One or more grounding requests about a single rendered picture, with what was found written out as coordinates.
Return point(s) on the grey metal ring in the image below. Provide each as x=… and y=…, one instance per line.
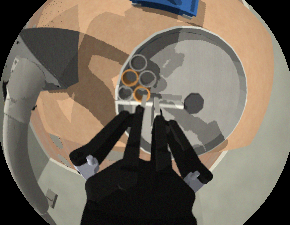
x=132, y=65
x=145, y=84
x=122, y=96

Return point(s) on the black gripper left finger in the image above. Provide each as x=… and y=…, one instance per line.
x=86, y=158

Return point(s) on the bronze ring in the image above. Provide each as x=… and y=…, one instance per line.
x=138, y=97
x=126, y=81

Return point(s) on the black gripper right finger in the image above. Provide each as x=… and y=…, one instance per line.
x=183, y=153

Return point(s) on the blue shallow tray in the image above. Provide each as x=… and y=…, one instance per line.
x=166, y=5

